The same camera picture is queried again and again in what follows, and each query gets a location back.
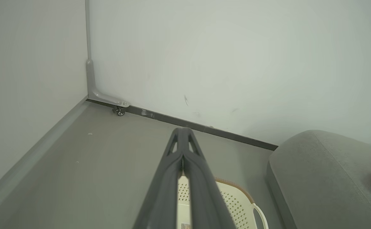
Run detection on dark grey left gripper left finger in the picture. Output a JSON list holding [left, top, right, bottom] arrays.
[[133, 127, 184, 229]]

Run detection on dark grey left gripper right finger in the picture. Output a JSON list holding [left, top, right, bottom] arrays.
[[183, 127, 237, 229]]

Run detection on grey fabric sofa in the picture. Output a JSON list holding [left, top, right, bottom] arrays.
[[266, 129, 371, 229]]

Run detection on cream perforated laundry basket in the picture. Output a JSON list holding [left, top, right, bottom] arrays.
[[177, 175, 269, 229]]

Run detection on dark grey baseboard strip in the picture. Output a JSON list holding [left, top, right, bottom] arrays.
[[86, 99, 279, 151]]

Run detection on light grey skirting board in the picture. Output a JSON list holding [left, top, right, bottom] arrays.
[[0, 95, 89, 220]]

